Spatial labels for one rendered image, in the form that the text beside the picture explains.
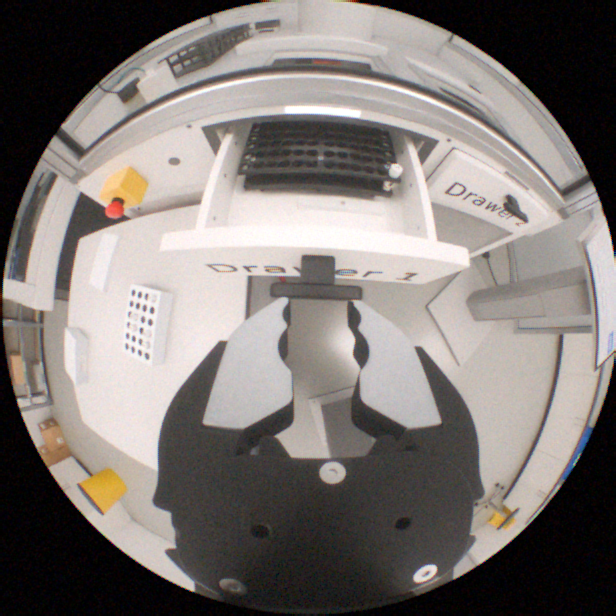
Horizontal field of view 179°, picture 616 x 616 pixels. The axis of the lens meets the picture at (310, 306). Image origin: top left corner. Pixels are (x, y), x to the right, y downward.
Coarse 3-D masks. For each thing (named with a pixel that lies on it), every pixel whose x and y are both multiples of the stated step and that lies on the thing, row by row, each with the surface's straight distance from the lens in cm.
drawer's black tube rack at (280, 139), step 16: (256, 128) 31; (272, 128) 30; (288, 128) 34; (304, 128) 29; (320, 128) 29; (336, 128) 30; (352, 128) 31; (368, 128) 31; (256, 144) 28; (272, 144) 31; (288, 144) 31; (304, 144) 27; (320, 144) 27; (336, 144) 27; (352, 144) 28; (368, 144) 28; (320, 160) 25; (352, 160) 25; (368, 160) 30; (384, 160) 27; (256, 176) 28; (272, 176) 28; (288, 176) 27; (304, 176) 27; (320, 176) 27; (336, 176) 27; (352, 176) 28; (352, 192) 27; (368, 192) 27; (384, 192) 27
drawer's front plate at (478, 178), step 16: (448, 160) 33; (464, 160) 32; (432, 176) 36; (448, 176) 34; (464, 176) 35; (480, 176) 35; (496, 176) 36; (432, 192) 38; (448, 192) 38; (480, 192) 39; (496, 192) 40; (512, 192) 41; (480, 208) 44; (496, 208) 45; (528, 208) 47; (544, 208) 52; (512, 224) 52; (528, 224) 54
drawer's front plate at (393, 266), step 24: (168, 240) 21; (192, 240) 19; (216, 240) 18; (240, 240) 17; (264, 240) 17; (288, 240) 17; (312, 240) 17; (336, 240) 17; (360, 240) 17; (384, 240) 18; (408, 240) 19; (432, 240) 20; (192, 264) 25; (240, 264) 23; (264, 264) 22; (288, 264) 22; (336, 264) 21; (360, 264) 21; (384, 264) 21; (408, 264) 21; (432, 264) 21; (456, 264) 21
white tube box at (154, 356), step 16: (144, 288) 39; (128, 304) 42; (144, 304) 39; (160, 304) 37; (128, 320) 42; (144, 320) 40; (160, 320) 38; (128, 336) 44; (160, 336) 39; (128, 352) 43; (144, 352) 39; (160, 352) 40
